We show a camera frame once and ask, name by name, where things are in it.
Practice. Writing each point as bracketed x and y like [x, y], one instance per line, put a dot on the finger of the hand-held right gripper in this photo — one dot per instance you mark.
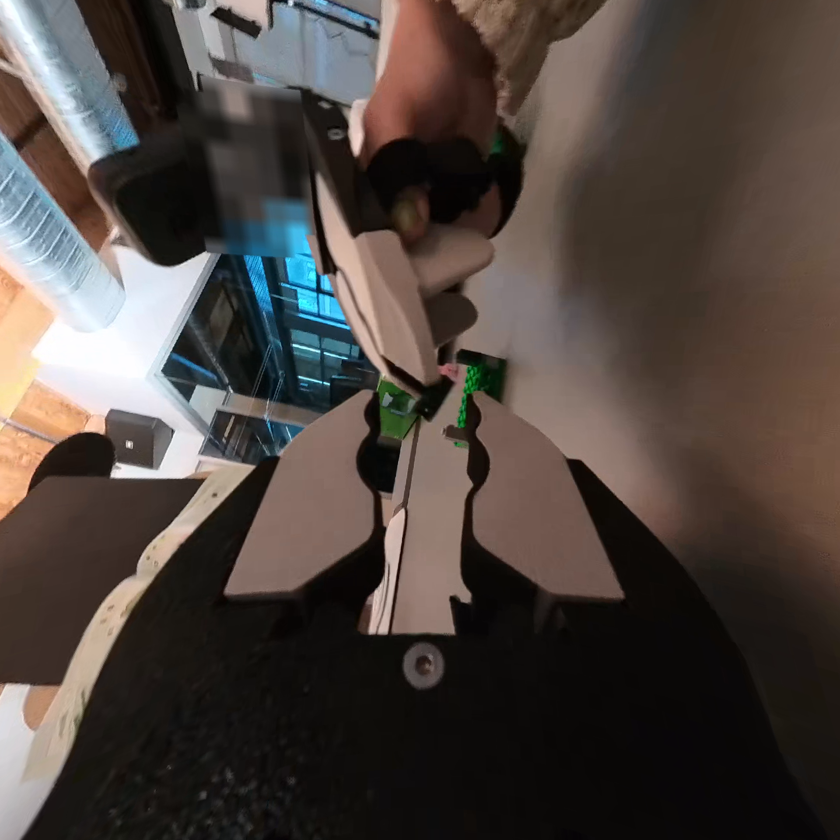
[400, 302]
[344, 282]

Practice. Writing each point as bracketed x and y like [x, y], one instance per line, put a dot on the silver ventilation duct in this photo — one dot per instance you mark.
[46, 249]
[72, 79]

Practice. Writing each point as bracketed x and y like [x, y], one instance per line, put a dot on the green lego box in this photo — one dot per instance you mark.
[394, 420]

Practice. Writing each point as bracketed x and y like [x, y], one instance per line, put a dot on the person's right hand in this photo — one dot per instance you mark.
[426, 79]

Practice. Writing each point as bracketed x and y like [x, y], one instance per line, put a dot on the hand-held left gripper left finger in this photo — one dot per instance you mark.
[308, 518]

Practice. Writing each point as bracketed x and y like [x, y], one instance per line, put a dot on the black wall speaker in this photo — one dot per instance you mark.
[138, 439]

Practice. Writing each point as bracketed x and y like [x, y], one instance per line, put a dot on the small dark green lego piece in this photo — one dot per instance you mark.
[433, 400]

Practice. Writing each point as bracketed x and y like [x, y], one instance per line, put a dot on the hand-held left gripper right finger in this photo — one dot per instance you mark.
[544, 518]

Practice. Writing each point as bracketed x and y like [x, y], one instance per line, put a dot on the green lego assembly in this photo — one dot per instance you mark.
[482, 380]

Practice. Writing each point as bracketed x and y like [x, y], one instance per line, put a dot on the open instruction booklet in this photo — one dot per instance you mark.
[177, 525]

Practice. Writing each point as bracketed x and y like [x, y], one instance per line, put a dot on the large glass window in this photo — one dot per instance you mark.
[262, 328]

